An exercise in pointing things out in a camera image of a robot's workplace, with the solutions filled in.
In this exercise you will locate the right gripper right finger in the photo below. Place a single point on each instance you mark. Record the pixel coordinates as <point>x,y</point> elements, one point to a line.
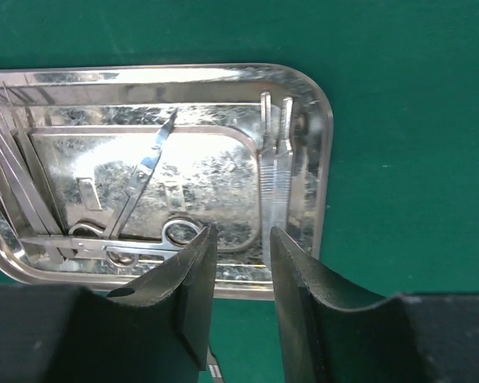
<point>332,330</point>

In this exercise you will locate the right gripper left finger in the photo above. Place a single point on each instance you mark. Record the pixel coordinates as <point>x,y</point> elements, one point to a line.
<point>153,329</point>

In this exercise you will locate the steel surgical scissors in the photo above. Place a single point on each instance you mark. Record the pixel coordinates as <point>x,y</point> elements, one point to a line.
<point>135,187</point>

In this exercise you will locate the green surgical cloth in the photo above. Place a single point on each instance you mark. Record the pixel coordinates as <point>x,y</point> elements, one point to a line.
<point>402,77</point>

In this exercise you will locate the steel instrument tray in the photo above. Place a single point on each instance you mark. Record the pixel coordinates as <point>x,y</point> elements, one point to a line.
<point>106,172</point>

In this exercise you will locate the steel hemostat forceps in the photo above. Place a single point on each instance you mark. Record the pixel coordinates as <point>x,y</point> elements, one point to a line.
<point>122,252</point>

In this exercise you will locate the steel tweezers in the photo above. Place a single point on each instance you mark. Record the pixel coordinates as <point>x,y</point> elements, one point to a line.
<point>20,108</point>
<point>26,193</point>

